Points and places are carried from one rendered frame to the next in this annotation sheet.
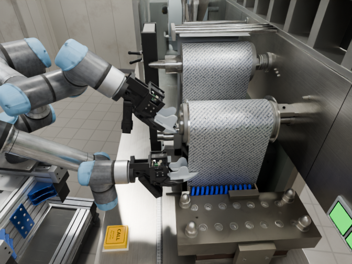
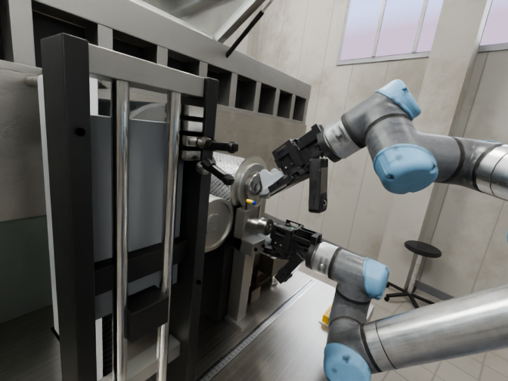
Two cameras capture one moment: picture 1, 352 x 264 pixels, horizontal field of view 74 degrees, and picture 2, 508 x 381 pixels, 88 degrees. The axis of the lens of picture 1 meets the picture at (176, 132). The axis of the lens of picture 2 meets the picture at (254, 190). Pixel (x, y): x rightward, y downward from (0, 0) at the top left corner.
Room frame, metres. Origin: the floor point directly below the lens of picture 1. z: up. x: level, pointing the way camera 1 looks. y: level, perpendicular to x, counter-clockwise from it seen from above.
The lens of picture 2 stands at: (1.06, 0.38, 1.39)
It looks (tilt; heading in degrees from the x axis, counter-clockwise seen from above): 13 degrees down; 219
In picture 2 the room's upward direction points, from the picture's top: 7 degrees clockwise
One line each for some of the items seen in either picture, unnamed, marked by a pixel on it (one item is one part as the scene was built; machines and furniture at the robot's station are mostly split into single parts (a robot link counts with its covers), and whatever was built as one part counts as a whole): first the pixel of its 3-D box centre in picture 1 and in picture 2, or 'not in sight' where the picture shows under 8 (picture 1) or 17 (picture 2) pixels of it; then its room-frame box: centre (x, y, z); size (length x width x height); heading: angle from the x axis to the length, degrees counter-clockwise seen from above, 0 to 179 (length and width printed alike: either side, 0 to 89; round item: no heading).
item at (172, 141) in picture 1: (172, 162); (246, 269); (0.61, 0.01, 1.05); 0.06 x 0.05 x 0.31; 93
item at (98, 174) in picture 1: (98, 173); (358, 274); (0.50, 0.24, 1.11); 0.11 x 0.08 x 0.09; 93
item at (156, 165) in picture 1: (149, 168); (295, 243); (0.51, 0.08, 1.12); 0.12 x 0.08 x 0.09; 93
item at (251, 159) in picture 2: (186, 122); (250, 185); (0.58, -0.03, 1.25); 0.15 x 0.01 x 0.15; 3
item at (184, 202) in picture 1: (185, 199); not in sight; (0.45, -0.03, 1.05); 0.04 x 0.04 x 0.04
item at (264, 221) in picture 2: (160, 134); (265, 226); (0.61, 0.05, 1.18); 0.04 x 0.02 x 0.04; 3
